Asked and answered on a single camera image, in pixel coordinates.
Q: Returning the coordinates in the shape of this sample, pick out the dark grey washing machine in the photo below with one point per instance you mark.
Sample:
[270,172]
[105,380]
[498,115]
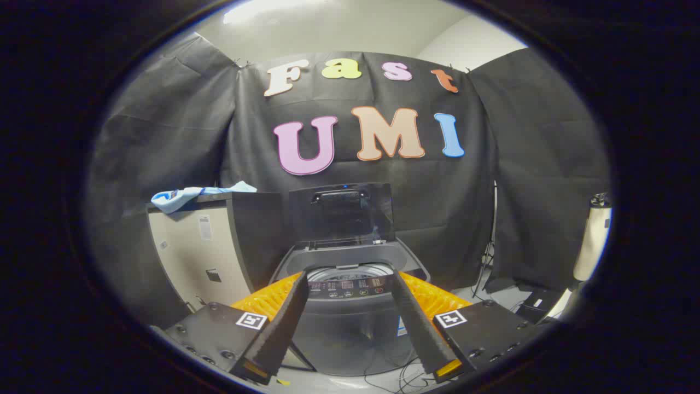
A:
[350,334]

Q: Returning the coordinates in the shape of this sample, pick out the light blue garment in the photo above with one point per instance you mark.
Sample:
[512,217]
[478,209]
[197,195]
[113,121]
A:
[175,198]

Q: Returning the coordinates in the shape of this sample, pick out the backdrop stand pole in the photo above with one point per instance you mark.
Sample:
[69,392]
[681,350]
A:
[494,213]

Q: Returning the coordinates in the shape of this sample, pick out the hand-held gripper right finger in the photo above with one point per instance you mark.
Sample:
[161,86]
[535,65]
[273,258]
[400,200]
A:
[421,328]

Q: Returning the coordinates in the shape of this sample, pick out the black floor box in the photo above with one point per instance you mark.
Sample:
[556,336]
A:
[533,306]

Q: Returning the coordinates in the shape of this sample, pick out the black backdrop cloth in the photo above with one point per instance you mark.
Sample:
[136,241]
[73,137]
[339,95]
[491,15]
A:
[383,191]

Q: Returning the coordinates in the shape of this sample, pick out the grey and beige cabinet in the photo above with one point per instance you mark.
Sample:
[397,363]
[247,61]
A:
[186,257]

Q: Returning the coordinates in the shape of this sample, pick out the cream paper roll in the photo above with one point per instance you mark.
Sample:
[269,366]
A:
[593,241]

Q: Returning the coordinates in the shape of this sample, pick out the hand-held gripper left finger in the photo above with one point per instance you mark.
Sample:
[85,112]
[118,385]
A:
[281,334]

